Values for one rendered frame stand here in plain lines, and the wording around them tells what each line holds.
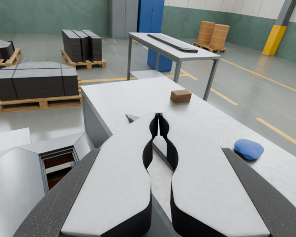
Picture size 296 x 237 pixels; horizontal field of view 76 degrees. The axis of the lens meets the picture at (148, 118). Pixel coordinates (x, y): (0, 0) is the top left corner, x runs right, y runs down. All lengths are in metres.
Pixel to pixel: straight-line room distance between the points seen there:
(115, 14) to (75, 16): 1.49
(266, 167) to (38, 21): 8.25
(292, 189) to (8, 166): 1.07
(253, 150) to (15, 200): 0.89
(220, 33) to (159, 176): 7.54
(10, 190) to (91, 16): 7.99
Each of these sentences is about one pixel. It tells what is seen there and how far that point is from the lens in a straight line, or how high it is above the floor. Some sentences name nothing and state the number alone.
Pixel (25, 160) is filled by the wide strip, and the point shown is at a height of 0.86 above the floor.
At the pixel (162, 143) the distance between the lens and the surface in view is 0.71.
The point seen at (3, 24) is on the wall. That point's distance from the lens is 8.62.
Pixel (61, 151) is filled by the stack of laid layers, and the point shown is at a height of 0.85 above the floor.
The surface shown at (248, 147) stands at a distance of 0.83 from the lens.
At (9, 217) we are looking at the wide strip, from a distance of 0.84.
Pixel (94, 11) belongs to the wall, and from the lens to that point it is 8.58.
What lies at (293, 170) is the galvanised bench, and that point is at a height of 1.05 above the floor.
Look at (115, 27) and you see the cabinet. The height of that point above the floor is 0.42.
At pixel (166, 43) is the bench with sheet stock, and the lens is 3.12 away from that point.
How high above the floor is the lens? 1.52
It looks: 32 degrees down
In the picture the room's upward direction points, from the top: 7 degrees clockwise
